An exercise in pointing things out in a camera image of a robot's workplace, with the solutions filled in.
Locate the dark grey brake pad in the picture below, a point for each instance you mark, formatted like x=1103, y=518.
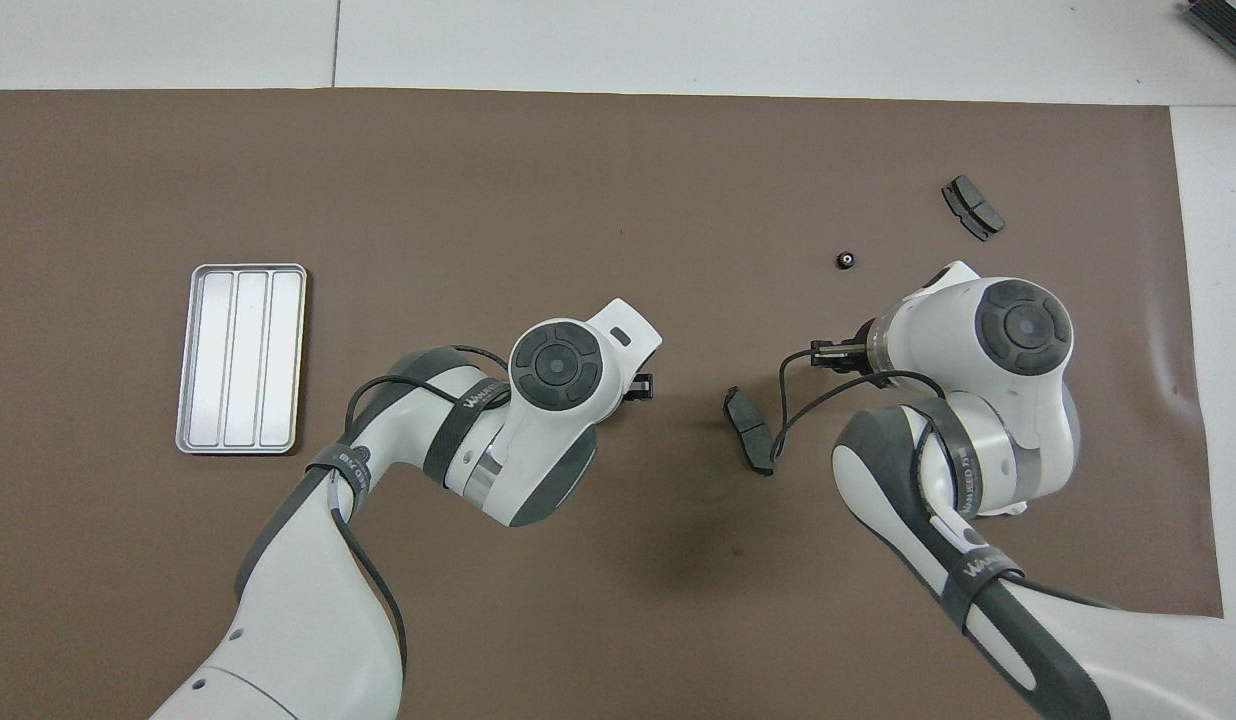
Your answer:
x=973, y=207
x=750, y=432

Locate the silver metal tray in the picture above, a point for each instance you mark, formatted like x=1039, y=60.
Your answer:
x=240, y=358

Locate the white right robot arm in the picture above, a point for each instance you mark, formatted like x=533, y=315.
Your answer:
x=1018, y=400

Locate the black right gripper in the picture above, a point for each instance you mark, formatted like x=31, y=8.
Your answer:
x=864, y=345

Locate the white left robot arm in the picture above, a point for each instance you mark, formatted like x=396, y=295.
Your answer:
x=308, y=620

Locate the dark ribbed equipment box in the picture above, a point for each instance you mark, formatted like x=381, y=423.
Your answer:
x=1228, y=25

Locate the brown table mat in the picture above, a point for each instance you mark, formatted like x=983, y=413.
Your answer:
x=578, y=200

